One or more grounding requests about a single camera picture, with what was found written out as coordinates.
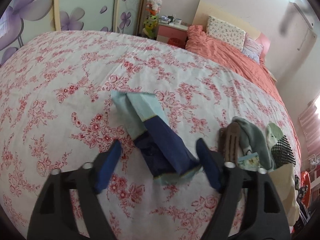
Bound blue and light-blue socks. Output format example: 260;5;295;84
111;91;203;187

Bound pink curtain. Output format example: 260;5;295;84
297;100;320;170

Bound cream and pink headboard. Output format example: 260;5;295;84
192;0;271;55

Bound brown striped sock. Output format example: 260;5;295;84
219;123;242;163

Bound black dotted sock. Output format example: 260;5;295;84
271;135;296;168

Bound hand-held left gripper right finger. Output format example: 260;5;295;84
196;138;292;240

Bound pink nightstand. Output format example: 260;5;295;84
156;23;189;42

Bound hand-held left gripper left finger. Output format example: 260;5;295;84
27;140;123;240

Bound red floral tablecloth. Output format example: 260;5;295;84
0;30;302;240

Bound cream cloth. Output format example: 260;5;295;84
269;164;300;227

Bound salmon bed duvet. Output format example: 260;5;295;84
185;25;283;102

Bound light green cat sock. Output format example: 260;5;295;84
265;123;285;153

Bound orange laundry basket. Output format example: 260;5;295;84
297;171;312;205

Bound white air conditioner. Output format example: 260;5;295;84
289;0;316;29

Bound dark floral cloth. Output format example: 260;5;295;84
294;175;308;200

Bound flower print wardrobe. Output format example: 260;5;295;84
0;0;150;68

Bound plush toy display cylinder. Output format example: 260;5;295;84
141;0;165;39

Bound pink striped pillow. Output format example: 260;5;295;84
242;34;265;63

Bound small red basket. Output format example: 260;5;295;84
169;37;187;48

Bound grey sock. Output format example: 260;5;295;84
232;117;275;172

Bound small floral paper packet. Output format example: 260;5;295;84
237;152;259;172

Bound floral print pillow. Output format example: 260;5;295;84
205;15;246;51

